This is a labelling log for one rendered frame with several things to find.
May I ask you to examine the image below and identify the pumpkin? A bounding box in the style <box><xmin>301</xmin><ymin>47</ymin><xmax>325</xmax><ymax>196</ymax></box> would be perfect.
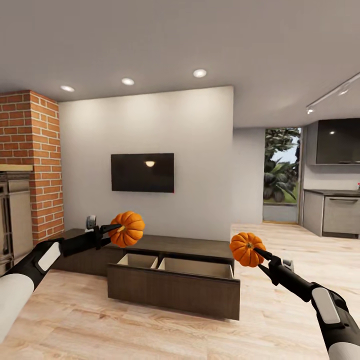
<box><xmin>108</xmin><ymin>211</ymin><xmax>145</xmax><ymax>248</ymax></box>
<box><xmin>229</xmin><ymin>232</ymin><xmax>267</xmax><ymax>268</ymax></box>

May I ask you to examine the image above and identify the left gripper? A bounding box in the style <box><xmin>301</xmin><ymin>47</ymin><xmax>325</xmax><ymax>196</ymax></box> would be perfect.
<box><xmin>75</xmin><ymin>223</ymin><xmax>122</xmax><ymax>253</ymax></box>

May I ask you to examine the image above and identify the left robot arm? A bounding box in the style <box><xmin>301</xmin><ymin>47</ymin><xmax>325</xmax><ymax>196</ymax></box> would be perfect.
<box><xmin>0</xmin><ymin>215</ymin><xmax>122</xmax><ymax>345</ymax></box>

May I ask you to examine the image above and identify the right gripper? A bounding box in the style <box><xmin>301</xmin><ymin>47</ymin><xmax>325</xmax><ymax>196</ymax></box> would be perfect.
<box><xmin>254</xmin><ymin>247</ymin><xmax>299</xmax><ymax>291</ymax></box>

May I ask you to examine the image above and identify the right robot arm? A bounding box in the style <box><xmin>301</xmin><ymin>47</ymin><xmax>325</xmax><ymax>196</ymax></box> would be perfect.
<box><xmin>254</xmin><ymin>247</ymin><xmax>360</xmax><ymax>360</ymax></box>

